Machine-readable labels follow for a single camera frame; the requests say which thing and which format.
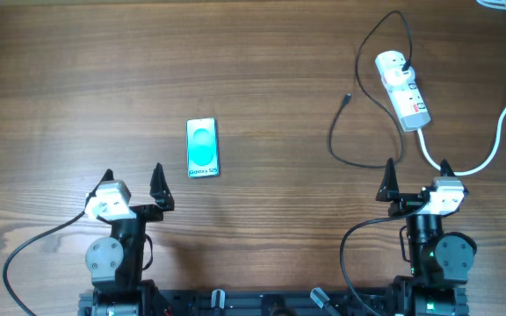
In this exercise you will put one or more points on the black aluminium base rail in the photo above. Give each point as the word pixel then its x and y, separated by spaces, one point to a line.
pixel 316 302

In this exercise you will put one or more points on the white power strip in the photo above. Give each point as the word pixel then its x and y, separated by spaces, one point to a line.
pixel 408 102

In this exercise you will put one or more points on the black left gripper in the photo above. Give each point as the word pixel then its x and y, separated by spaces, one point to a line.
pixel 162 199

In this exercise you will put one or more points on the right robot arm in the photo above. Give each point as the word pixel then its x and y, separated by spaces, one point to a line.
pixel 440 261

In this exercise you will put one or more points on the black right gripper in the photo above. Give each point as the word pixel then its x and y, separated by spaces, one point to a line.
pixel 389 191

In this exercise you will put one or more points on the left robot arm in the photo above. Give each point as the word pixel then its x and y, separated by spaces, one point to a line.
pixel 116 262

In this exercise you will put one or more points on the white USB charger plug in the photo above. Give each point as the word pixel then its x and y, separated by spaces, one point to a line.
pixel 397 78

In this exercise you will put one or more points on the turquoise screen Galaxy smartphone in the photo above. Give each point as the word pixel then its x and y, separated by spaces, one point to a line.
pixel 202 148

